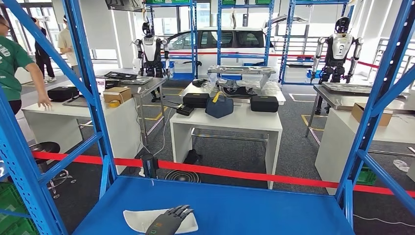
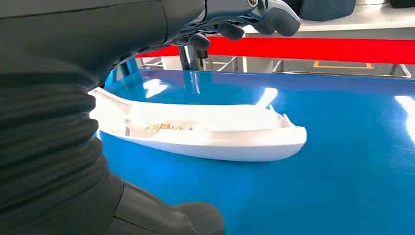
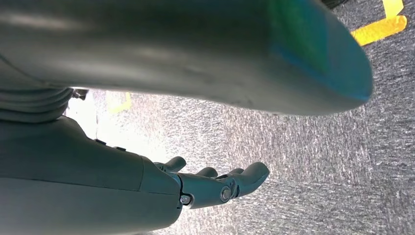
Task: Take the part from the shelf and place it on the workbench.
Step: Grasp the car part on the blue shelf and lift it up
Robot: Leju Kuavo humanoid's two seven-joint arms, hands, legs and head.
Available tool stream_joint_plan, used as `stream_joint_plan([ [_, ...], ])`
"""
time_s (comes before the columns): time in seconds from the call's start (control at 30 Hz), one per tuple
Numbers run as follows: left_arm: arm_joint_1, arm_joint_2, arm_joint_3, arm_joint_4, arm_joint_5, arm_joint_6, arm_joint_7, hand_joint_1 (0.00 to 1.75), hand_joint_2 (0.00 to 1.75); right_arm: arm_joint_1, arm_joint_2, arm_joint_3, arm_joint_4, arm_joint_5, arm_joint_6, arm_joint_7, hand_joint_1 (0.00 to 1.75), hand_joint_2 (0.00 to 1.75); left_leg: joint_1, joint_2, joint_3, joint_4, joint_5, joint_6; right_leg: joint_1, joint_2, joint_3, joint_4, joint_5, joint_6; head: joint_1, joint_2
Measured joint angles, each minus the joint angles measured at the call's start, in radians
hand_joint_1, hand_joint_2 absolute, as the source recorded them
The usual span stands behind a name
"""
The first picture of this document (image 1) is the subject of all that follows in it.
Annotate white car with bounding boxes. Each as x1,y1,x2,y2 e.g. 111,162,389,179
167,14,309,78

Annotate navy bag with yellow handle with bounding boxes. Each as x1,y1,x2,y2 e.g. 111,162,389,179
205,91,234,119

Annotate black flat tray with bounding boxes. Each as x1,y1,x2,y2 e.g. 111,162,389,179
103,71,138,81

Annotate small black bag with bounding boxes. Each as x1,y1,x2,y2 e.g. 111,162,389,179
183,149,202,165

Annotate green plastic crate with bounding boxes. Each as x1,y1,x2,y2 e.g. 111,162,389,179
356,167,377,187
0,182,40,235

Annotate grey car panel on stand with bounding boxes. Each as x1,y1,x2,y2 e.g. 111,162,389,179
207,65,277,87

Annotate white plastic car part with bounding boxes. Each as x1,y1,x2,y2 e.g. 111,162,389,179
123,209,199,235

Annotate black charger device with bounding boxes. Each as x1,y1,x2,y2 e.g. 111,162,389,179
167,103,195,117

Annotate person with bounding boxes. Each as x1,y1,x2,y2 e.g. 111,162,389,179
30,17,56,82
57,14,82,78
0,14,52,116

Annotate chrome barrier post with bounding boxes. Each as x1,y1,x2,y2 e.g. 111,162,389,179
140,153,159,179

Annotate metal gate barriers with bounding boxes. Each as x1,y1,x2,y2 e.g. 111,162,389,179
368,37,415,85

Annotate black car part in plastic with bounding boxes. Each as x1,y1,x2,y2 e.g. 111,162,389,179
217,79,258,97

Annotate black hard case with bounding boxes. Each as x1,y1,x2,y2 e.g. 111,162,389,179
250,95,279,113
47,86,80,102
182,93,210,109

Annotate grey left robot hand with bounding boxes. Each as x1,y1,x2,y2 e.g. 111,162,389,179
145,205,194,235

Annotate white cable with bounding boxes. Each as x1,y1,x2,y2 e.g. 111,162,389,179
352,214,415,228

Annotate black stool with chrome base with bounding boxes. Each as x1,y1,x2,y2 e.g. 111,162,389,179
29,141,77,199

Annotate clear plastic bag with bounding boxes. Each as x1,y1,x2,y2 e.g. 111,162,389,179
393,159,411,172

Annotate large blue metal shelving rack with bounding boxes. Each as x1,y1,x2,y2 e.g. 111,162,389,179
0,0,415,235

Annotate white table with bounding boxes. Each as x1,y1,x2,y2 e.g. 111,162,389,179
179,81,287,105

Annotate white desk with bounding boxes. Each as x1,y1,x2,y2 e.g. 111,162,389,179
169,100,283,190
22,97,143,176
314,107,415,196

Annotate black and silver humanoid robot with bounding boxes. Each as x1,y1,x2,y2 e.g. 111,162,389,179
132,22,171,103
309,17,365,116

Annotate stainless steel table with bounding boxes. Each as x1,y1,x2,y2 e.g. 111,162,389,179
304,83,413,139
97,76,167,146

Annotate red barrier belt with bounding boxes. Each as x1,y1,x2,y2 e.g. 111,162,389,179
32,151,415,198
167,51,380,70

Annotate black round ribbed base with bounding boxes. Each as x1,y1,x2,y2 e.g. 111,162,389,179
163,170,202,183

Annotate cardboard box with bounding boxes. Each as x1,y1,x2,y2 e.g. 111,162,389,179
351,102,393,127
103,87,133,104

